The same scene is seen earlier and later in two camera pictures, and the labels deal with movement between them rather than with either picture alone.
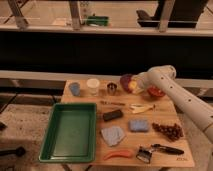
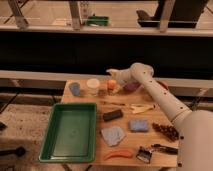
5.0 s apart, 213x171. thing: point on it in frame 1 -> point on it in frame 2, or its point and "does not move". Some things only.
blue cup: [75, 88] does not move
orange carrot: [124, 153] does not move
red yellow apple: [132, 85] -> [111, 84]
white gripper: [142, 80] -> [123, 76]
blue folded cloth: [113, 135] does not move
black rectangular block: [112, 115] does not move
